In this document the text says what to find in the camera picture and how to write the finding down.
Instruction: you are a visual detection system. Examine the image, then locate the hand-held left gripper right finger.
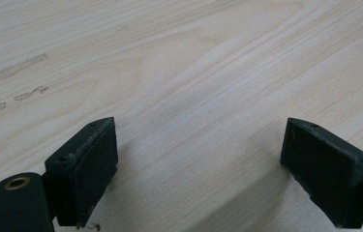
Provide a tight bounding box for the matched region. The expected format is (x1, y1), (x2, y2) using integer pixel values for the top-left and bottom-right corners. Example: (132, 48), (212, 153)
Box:
(279, 117), (363, 229)

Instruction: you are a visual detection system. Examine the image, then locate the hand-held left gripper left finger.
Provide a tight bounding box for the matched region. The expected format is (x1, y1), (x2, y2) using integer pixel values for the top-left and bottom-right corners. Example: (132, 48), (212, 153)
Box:
(42, 116), (119, 229)

